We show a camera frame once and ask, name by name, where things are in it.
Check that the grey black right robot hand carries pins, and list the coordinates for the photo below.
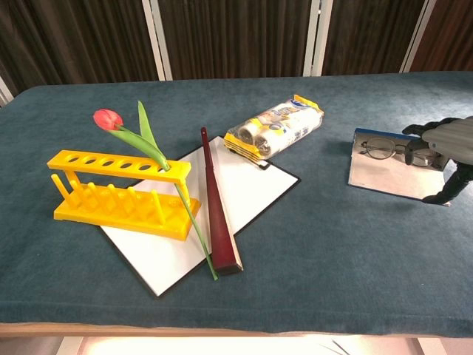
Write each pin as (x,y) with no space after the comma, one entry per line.
(449,138)

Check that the round wire eyeglasses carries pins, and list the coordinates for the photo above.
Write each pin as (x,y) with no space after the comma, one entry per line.
(394,147)

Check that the blue glasses case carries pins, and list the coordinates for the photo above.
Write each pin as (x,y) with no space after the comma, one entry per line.
(388,177)

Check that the teal blue tablecloth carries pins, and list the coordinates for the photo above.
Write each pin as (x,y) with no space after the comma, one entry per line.
(332,251)

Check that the pack of rolled plastic bags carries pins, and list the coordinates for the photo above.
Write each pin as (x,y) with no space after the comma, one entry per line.
(281,122)

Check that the white clipboard with black edge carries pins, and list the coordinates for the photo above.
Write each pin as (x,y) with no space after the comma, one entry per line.
(258,185)

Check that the dark brown curtain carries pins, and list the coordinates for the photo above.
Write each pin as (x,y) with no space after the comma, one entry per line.
(236,37)

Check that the dark red folded fan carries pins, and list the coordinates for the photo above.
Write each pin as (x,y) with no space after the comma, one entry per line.
(218,229)

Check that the yellow plastic test tube rack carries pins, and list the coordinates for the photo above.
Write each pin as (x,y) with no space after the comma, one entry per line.
(118,218)

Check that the red tulip with green stem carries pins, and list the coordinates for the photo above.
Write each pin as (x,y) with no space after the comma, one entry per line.
(107,119)

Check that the white partition post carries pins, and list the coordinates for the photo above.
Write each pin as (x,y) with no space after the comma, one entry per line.
(317,37)
(417,37)
(5,90)
(158,40)

